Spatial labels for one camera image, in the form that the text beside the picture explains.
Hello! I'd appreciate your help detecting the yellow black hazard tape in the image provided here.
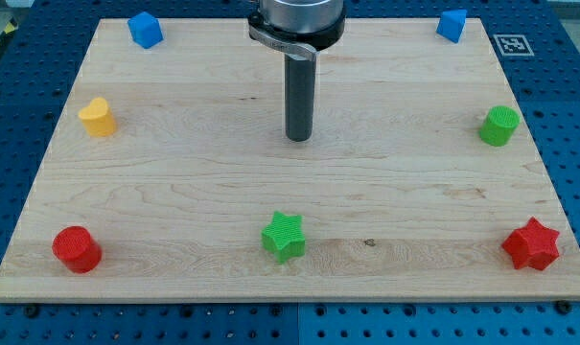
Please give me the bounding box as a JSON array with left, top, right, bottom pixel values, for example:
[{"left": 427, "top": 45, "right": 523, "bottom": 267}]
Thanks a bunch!
[{"left": 0, "top": 17, "right": 18, "bottom": 58}]

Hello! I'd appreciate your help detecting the green star block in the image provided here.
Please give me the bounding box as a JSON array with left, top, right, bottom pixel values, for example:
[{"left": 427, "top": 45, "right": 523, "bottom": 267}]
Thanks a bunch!
[{"left": 261, "top": 211, "right": 306, "bottom": 264}]

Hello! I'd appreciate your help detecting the grey cylindrical pointer rod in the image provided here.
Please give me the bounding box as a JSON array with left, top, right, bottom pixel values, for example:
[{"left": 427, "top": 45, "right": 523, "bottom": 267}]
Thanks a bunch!
[{"left": 284, "top": 55, "right": 316, "bottom": 142}]

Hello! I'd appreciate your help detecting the yellow heart block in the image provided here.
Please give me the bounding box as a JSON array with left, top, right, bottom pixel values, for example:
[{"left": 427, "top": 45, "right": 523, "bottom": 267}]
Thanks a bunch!
[{"left": 78, "top": 97, "right": 117, "bottom": 137}]

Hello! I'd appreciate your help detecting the blue triangular prism block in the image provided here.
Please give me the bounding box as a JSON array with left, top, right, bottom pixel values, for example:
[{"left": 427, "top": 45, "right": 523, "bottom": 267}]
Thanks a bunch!
[{"left": 436, "top": 9, "right": 468, "bottom": 43}]

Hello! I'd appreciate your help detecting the light wooden board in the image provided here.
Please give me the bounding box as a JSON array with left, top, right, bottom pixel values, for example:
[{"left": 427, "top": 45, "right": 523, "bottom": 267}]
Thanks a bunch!
[{"left": 0, "top": 18, "right": 580, "bottom": 304}]

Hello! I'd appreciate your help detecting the green cylinder block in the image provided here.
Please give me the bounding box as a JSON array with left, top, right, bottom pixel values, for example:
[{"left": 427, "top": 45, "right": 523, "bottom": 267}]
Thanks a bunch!
[{"left": 478, "top": 105, "right": 520, "bottom": 147}]

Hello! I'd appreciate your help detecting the red star block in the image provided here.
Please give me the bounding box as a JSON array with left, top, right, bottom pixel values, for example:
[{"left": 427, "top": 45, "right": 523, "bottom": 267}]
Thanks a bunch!
[{"left": 501, "top": 217, "right": 560, "bottom": 271}]

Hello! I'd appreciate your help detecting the blue cube block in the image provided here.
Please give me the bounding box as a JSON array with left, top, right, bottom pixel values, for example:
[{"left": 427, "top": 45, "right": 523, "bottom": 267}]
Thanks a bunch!
[{"left": 128, "top": 11, "right": 164, "bottom": 49}]

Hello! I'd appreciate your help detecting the white fiducial marker tag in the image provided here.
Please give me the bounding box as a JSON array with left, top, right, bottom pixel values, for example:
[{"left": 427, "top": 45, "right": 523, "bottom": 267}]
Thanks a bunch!
[{"left": 493, "top": 34, "right": 535, "bottom": 58}]

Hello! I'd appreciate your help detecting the red cylinder block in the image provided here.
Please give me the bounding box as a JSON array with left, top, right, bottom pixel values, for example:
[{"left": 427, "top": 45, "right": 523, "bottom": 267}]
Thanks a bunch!
[{"left": 52, "top": 226, "right": 103, "bottom": 274}]

